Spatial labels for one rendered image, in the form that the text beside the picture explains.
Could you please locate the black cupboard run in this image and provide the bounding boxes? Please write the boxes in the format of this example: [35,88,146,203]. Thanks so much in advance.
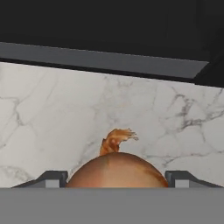
[0,0,224,88]

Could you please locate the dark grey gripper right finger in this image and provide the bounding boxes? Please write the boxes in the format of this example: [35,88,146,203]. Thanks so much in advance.
[164,170,224,189]

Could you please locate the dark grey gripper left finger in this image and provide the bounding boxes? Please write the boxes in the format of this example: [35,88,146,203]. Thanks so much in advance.
[11,170,69,189]

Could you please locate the brown onion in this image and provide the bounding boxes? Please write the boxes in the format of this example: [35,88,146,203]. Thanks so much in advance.
[66,128,170,189]

